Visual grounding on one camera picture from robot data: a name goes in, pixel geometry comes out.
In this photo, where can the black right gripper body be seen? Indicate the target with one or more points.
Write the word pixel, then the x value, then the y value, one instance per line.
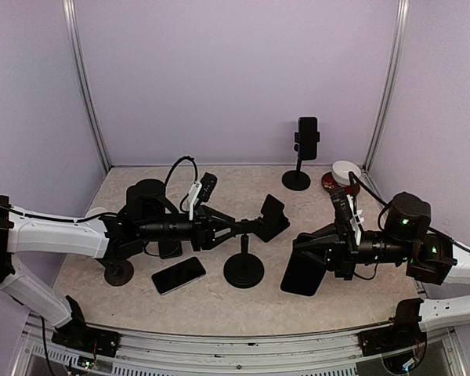
pixel 347 262

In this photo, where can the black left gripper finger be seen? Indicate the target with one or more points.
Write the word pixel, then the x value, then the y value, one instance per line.
pixel 219 236
pixel 227 215

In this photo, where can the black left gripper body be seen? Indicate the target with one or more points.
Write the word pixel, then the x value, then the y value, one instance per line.
pixel 200 237

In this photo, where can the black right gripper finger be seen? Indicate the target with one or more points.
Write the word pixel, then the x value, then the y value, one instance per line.
pixel 313 251
pixel 325 236

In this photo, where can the black folding phone stand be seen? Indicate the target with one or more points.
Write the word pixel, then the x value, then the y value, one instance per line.
pixel 273 220

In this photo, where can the black round-base pole stand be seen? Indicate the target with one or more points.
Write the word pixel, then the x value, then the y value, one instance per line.
pixel 296 179

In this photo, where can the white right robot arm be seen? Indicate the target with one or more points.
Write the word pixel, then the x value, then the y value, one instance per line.
pixel 405 239

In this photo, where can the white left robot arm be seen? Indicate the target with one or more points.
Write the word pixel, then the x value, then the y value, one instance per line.
pixel 110 238

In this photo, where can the black smartphone blue edge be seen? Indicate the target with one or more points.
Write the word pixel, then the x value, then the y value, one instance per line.
pixel 170 250

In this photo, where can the black smartphone silver edge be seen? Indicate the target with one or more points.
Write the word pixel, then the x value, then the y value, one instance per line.
pixel 178 275

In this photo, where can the red round saucer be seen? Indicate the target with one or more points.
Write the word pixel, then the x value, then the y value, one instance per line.
pixel 329 184

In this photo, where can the white ceramic bowl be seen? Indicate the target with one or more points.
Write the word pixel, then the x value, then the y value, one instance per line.
pixel 340 172

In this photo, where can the light blue mug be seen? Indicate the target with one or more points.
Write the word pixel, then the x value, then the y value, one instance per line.
pixel 95 211

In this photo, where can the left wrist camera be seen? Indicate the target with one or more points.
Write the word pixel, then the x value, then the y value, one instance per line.
pixel 200 192

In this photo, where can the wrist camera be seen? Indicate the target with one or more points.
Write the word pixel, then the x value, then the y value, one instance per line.
pixel 347 214
pixel 200 192

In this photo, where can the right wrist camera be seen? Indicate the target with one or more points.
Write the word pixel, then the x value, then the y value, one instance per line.
pixel 347 214

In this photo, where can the brown-base plate phone stand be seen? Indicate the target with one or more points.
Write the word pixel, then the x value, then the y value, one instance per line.
pixel 117 271

